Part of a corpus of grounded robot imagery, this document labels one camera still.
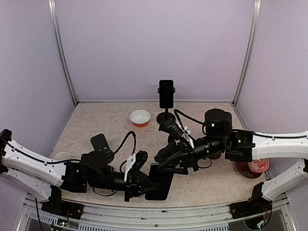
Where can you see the right aluminium frame post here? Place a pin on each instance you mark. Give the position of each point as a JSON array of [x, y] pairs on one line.
[[249, 51]]

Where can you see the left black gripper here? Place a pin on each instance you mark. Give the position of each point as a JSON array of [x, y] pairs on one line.
[[138, 184]]

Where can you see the right flat black phone stand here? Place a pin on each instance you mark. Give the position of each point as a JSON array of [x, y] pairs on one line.
[[216, 155]]

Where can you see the red patterned bowl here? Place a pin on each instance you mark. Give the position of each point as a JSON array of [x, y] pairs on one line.
[[259, 166]]

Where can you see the flat black phone stand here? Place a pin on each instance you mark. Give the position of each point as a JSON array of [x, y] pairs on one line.
[[216, 155], [99, 143]]

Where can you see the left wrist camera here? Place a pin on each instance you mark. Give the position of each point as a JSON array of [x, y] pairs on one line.
[[135, 162]]

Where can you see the left flat black phone stand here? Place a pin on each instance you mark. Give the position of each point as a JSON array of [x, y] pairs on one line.
[[99, 143]]

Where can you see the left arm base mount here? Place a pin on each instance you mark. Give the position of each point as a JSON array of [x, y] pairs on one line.
[[57, 206]]

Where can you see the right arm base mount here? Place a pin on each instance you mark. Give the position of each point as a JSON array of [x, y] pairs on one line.
[[256, 204]]

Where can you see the left aluminium frame post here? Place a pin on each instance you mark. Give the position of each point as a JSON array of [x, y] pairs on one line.
[[61, 53]]

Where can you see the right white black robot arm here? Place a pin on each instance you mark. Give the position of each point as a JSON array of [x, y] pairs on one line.
[[246, 146]]

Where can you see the black pole phone stand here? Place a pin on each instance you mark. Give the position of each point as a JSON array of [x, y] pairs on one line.
[[163, 116], [167, 127]]

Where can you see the light blue mug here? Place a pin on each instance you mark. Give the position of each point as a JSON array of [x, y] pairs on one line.
[[61, 156]]

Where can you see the orange white bowl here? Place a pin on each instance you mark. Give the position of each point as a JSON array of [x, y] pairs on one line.
[[140, 118]]

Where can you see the black teal phone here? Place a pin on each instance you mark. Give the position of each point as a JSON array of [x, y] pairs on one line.
[[166, 92]]

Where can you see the aluminium frame post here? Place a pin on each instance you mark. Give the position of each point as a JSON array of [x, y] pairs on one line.
[[249, 51], [61, 53]]

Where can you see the dark red saucer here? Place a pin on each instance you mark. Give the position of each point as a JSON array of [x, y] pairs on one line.
[[245, 171]]

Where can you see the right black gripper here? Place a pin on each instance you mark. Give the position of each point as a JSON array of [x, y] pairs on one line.
[[186, 156]]

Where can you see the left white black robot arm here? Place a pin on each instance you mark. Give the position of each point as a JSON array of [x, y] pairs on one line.
[[45, 177]]

